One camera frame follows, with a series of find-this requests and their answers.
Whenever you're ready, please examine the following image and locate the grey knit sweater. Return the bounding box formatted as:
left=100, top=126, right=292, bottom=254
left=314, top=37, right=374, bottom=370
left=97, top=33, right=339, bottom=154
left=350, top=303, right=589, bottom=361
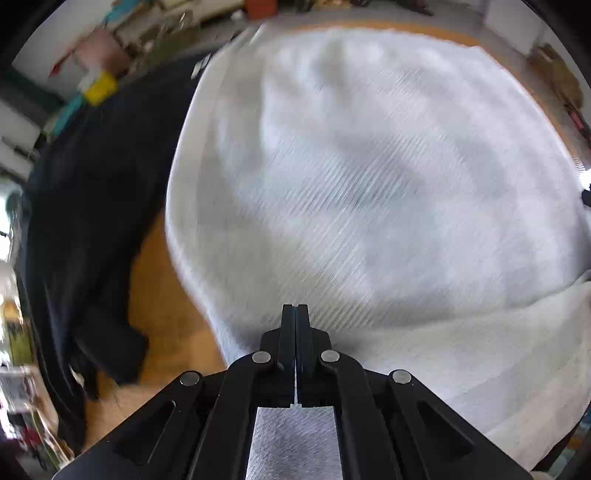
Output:
left=165, top=27, right=590, bottom=470

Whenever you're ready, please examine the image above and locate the black garment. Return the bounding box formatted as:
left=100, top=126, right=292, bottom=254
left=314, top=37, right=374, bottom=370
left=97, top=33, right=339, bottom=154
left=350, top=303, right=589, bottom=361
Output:
left=17, top=52, right=208, bottom=452

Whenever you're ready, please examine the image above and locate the teal suitcase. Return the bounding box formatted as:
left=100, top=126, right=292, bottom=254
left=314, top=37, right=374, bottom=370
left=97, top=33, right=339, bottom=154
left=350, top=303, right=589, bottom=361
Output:
left=49, top=94, right=86, bottom=138

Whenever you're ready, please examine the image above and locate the yellow bag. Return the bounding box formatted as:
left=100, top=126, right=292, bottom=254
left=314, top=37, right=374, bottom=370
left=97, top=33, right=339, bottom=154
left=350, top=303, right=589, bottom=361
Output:
left=79, top=71, right=118, bottom=106

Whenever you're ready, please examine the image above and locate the pink suitcase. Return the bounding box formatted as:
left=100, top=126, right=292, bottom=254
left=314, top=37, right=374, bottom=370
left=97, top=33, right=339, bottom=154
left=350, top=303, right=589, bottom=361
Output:
left=73, top=28, right=131, bottom=77

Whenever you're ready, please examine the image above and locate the brown camouflage bag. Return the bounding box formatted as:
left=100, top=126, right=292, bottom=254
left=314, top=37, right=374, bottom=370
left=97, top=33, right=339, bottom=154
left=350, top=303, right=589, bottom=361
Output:
left=528, top=43, right=583, bottom=109

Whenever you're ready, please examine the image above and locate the orange paper bag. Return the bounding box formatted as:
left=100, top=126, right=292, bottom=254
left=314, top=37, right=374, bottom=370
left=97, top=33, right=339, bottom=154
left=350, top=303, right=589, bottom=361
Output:
left=243, top=0, right=279, bottom=20

